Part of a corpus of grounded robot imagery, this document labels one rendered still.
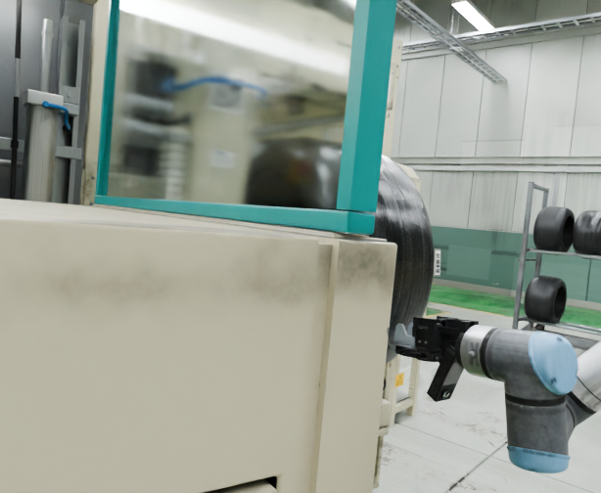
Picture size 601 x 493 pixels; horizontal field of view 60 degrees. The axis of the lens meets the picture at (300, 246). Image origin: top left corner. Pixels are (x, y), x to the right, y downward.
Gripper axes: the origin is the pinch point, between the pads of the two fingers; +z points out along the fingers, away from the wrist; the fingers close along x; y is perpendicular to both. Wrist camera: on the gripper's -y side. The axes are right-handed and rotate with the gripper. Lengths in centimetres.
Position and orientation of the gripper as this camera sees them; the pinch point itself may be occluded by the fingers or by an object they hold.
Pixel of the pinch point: (393, 347)
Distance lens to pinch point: 114.6
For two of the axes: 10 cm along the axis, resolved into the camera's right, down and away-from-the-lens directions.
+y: 0.2, -10.0, 0.5
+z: -5.7, 0.3, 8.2
